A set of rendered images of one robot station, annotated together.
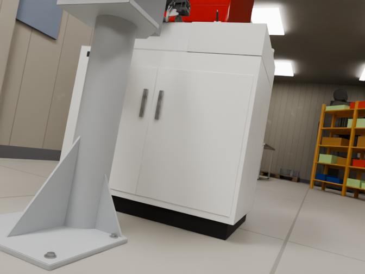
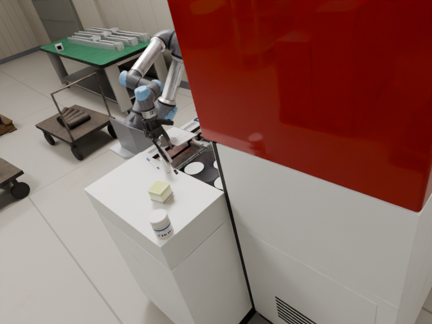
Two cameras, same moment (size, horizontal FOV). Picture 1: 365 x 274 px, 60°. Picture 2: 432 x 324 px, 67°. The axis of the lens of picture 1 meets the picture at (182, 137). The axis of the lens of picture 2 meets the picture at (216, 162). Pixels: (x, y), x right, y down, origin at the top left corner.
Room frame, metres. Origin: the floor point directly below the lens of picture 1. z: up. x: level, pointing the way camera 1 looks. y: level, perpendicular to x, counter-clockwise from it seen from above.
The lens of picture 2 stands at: (2.60, -1.06, 1.85)
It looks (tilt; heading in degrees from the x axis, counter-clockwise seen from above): 35 degrees down; 121
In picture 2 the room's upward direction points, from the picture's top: 14 degrees counter-clockwise
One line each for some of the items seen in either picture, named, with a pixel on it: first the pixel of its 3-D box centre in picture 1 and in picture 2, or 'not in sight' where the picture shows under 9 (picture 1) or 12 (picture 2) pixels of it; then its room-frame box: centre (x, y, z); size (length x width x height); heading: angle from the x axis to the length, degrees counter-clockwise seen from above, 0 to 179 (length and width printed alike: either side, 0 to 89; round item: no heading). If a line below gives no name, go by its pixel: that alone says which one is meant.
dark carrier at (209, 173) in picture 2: not in sight; (223, 163); (1.93, 0.10, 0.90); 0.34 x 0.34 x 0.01; 70
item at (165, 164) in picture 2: not in sight; (166, 161); (1.74, -0.09, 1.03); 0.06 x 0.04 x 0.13; 160
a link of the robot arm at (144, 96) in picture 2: not in sight; (144, 98); (1.55, 0.13, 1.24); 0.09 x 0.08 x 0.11; 96
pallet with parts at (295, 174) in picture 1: (279, 173); not in sight; (10.60, -3.43, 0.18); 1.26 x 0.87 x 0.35; 67
